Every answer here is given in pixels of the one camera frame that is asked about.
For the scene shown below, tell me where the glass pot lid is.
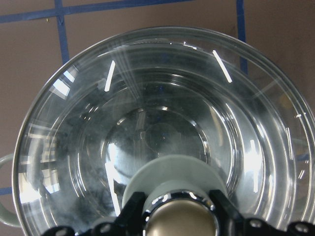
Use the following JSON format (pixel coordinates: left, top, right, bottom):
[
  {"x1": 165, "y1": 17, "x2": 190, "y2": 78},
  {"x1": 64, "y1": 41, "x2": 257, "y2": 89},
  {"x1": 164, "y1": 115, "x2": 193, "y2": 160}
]
[{"x1": 11, "y1": 26, "x2": 315, "y2": 236}]

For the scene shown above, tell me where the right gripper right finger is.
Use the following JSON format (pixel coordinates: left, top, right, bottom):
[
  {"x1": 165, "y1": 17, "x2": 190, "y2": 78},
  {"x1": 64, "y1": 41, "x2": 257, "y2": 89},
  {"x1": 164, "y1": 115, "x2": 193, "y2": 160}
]
[{"x1": 209, "y1": 190, "x2": 315, "y2": 236}]

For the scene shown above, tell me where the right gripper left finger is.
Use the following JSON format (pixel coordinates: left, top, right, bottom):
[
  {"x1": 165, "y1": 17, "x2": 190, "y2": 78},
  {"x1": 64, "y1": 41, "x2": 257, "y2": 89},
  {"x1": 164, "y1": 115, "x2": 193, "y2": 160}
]
[{"x1": 43, "y1": 191, "x2": 146, "y2": 236}]

